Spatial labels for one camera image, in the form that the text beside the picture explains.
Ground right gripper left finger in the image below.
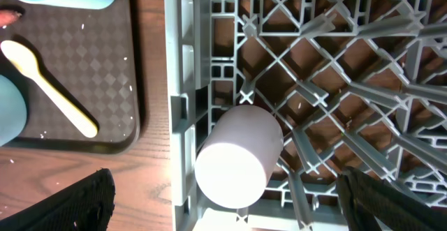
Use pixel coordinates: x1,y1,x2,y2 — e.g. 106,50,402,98
1,168,115,231

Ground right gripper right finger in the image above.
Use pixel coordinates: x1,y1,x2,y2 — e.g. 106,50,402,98
336,167,446,231

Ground light blue bowl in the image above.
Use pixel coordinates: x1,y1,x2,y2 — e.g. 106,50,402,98
0,75,27,146

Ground pink cup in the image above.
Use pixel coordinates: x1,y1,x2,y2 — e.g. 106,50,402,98
194,105,284,209

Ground grey dishwasher rack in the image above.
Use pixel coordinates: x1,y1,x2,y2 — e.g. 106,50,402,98
164,0,446,230

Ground brown serving tray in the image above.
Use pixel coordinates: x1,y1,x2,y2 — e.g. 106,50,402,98
1,0,140,155

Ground yellow plastic spoon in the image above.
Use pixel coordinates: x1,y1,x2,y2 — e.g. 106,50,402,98
1,40,98,138

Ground orange carrot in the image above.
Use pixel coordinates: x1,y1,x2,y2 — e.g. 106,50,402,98
0,9,22,27

